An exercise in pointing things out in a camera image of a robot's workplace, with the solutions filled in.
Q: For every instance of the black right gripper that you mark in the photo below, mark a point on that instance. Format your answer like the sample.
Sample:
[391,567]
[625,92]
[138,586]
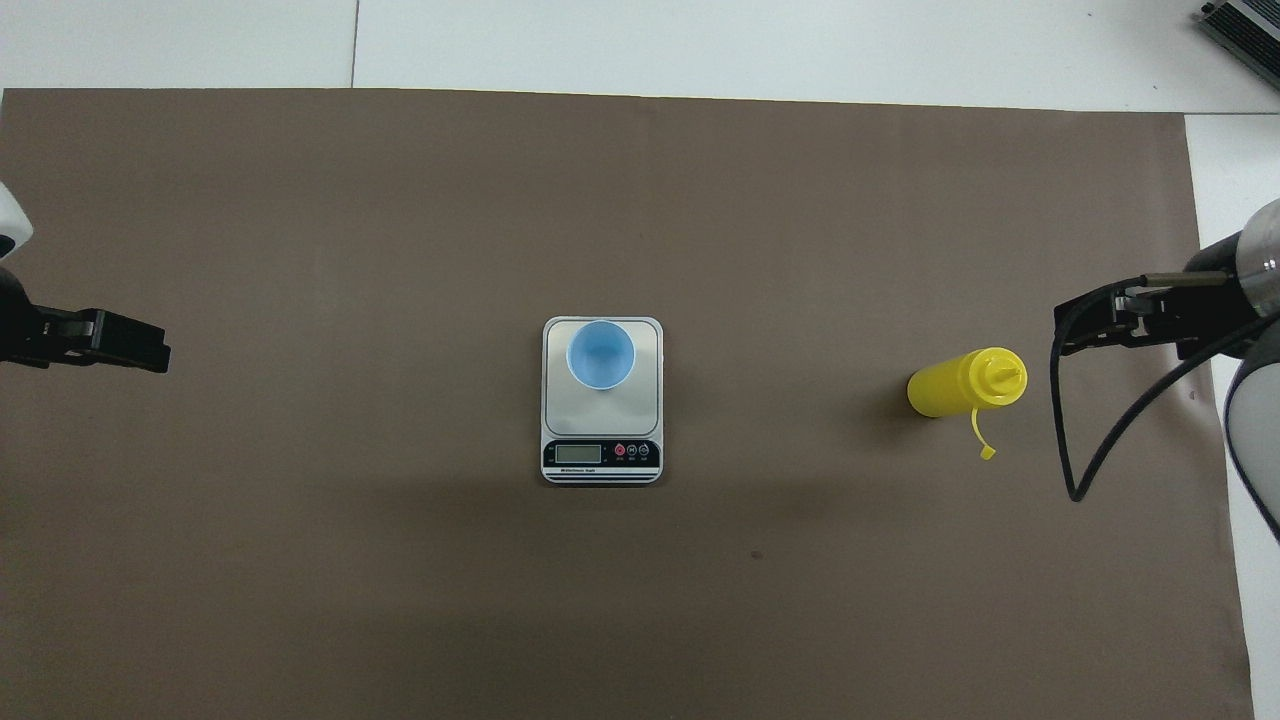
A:
[1215,310]

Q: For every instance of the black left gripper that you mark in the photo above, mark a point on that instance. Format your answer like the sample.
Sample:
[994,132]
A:
[18,325]

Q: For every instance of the yellow squeeze bottle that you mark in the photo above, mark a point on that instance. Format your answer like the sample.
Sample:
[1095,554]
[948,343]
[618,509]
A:
[950,385]

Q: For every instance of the light blue plastic cup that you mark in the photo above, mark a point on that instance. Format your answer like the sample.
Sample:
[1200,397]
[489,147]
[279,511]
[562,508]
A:
[600,352]

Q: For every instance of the silver digital kitchen scale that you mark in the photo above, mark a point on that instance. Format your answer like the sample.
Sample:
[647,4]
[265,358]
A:
[600,420]

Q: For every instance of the grey metal device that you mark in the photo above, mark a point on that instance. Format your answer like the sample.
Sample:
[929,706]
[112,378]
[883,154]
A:
[1250,35]

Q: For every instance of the brown table mat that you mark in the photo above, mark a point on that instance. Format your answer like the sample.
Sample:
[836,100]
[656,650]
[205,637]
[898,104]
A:
[700,600]

